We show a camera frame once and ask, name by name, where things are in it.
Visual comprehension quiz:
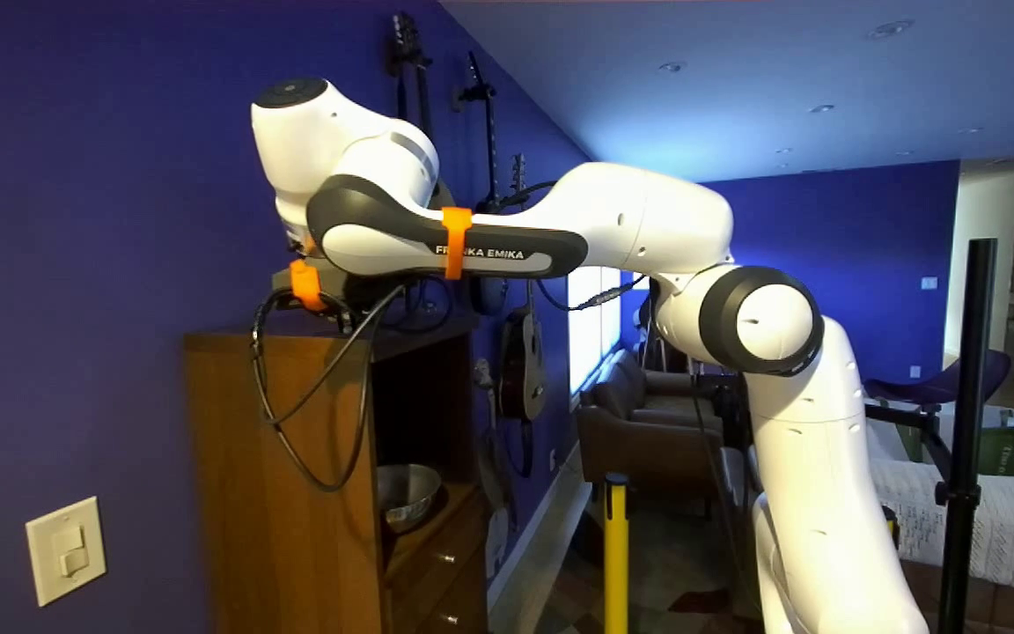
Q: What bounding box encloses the dark wooden cabinet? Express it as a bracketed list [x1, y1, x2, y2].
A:
[184, 322, 492, 634]

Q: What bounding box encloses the black stand pole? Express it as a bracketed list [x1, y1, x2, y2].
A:
[931, 235, 998, 634]

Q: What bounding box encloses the dark sofa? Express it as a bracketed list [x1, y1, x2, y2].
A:
[575, 349, 759, 496]

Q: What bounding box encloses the silver metal bowl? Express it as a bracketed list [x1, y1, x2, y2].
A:
[373, 461, 450, 535]

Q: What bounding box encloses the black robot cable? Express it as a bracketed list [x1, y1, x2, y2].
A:
[251, 279, 413, 495]

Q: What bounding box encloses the large beige light switch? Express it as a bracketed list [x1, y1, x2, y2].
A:
[21, 495, 111, 609]

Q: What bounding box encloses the dark hanging guitar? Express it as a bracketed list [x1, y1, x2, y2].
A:
[455, 49, 505, 204]
[383, 12, 436, 136]

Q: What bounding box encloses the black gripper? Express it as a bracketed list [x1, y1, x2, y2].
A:
[269, 264, 359, 322]

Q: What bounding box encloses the white bed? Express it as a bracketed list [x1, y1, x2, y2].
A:
[866, 397, 1014, 605]

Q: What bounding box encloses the wooden cabinet drawer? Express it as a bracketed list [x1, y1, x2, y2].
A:
[388, 549, 488, 634]
[383, 489, 488, 591]

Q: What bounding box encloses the bright window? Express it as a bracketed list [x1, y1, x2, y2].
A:
[563, 264, 655, 396]

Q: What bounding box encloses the yellow post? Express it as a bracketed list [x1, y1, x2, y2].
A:
[598, 472, 634, 634]

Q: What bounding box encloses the orange cable clip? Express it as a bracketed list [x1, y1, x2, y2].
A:
[286, 256, 330, 316]

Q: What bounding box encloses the orange cable strap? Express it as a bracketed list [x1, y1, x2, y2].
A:
[441, 204, 476, 287]

